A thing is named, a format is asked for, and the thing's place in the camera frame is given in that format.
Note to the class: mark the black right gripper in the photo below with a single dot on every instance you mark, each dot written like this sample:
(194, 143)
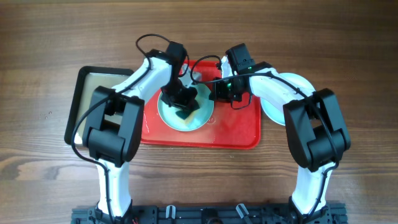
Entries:
(219, 93)

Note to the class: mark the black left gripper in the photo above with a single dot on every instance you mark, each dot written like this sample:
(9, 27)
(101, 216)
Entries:
(189, 102)

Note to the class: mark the pale green plate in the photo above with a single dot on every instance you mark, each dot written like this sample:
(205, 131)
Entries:
(197, 118)

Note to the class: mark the white round plate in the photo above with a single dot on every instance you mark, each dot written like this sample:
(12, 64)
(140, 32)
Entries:
(274, 94)

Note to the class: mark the green yellow sponge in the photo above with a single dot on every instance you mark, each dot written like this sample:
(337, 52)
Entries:
(184, 114)

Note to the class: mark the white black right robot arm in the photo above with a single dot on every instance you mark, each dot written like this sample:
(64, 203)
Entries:
(317, 135)

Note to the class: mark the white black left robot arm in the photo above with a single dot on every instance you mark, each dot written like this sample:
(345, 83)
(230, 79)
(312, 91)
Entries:
(113, 124)

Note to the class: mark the black water tray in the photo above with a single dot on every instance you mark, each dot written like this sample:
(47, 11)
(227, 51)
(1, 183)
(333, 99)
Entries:
(89, 78)

